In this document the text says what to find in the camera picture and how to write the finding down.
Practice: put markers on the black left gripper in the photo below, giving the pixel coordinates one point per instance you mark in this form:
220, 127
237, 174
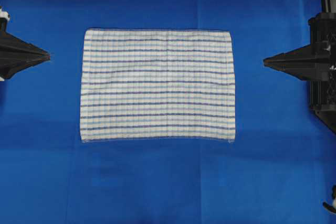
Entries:
10, 43

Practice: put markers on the blue table cloth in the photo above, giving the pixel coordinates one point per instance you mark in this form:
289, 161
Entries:
279, 169

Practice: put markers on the blue striped white towel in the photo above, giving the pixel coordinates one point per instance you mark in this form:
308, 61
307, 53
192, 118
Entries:
147, 83

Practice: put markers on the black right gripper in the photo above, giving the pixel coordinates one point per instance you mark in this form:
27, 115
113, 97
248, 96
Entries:
320, 69

